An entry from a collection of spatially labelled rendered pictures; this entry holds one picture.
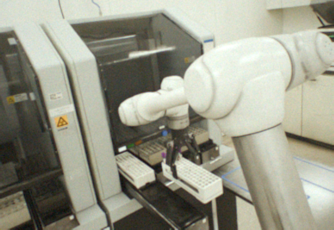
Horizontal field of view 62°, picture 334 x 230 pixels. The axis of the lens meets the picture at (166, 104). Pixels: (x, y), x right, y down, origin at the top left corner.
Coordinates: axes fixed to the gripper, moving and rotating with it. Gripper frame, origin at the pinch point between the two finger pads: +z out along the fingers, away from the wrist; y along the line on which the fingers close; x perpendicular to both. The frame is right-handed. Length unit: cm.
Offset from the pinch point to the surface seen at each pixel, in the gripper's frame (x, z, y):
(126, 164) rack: 34.0, 5.3, -13.1
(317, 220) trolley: -47, 10, 21
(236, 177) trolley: -9.7, 9.9, 21.2
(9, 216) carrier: 28, 4, -68
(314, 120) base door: 65, 62, 217
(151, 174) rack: 16.6, 5.9, -8.5
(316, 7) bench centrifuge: 77, -55, 239
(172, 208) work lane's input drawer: -5.0, 11.4, -11.7
